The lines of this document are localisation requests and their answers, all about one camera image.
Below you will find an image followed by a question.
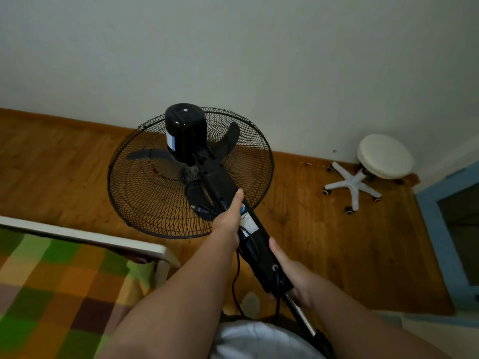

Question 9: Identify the person's right hand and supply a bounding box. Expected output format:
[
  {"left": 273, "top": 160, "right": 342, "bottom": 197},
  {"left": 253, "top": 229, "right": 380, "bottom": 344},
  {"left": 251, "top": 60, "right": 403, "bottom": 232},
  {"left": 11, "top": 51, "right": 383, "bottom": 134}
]
[{"left": 268, "top": 237, "right": 322, "bottom": 307}]

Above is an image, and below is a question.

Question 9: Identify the person's left hand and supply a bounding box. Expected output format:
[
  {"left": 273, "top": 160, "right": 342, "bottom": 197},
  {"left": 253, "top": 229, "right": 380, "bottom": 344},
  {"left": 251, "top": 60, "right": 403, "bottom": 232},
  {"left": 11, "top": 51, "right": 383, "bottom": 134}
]
[{"left": 211, "top": 188, "right": 244, "bottom": 251}]

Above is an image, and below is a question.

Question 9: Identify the black fan power cord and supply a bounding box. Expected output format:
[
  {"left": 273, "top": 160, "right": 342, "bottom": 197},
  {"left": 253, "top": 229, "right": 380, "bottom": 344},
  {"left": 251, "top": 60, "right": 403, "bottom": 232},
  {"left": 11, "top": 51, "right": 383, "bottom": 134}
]
[{"left": 190, "top": 203, "right": 282, "bottom": 320}]

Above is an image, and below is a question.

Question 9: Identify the black fan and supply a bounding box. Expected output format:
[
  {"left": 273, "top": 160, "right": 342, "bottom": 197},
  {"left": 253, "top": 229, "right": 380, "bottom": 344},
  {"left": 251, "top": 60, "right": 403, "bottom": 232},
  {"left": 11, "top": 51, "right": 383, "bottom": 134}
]
[{"left": 107, "top": 103, "right": 337, "bottom": 359}]

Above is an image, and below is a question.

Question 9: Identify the person's right forearm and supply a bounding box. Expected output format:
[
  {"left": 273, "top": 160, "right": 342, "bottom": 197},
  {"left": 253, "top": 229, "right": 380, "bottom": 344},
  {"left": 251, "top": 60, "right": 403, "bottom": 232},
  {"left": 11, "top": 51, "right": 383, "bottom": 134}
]
[{"left": 303, "top": 276, "right": 450, "bottom": 359}]

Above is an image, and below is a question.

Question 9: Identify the person's left forearm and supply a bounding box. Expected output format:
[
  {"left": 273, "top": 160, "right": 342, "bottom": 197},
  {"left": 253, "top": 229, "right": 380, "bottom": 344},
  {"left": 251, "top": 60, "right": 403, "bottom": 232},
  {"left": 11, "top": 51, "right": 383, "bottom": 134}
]
[{"left": 95, "top": 235, "right": 240, "bottom": 359}]

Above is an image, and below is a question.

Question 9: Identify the person's grey shirt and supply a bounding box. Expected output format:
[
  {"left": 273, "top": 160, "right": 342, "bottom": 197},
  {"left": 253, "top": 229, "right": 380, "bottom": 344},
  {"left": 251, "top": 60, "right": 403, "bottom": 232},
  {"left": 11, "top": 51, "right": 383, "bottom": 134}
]
[{"left": 211, "top": 319, "right": 326, "bottom": 359}]

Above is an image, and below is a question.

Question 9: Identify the white perforated shoe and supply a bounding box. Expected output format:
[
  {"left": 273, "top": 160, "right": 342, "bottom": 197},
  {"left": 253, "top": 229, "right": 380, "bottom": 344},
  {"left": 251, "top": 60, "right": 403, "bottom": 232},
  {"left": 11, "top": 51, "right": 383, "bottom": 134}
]
[{"left": 239, "top": 291, "right": 261, "bottom": 320}]

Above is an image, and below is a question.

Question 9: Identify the white round swivel stool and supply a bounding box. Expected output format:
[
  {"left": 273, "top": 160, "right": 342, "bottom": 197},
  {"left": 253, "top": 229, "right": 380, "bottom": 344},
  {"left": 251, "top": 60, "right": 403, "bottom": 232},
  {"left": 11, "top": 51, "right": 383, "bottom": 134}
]
[{"left": 322, "top": 133, "right": 415, "bottom": 215}]

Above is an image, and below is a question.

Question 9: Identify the plaid bed sheet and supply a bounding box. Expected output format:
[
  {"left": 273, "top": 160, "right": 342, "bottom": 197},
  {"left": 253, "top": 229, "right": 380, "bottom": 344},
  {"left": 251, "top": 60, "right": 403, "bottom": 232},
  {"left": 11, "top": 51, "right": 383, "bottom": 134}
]
[{"left": 0, "top": 226, "right": 157, "bottom": 359}]

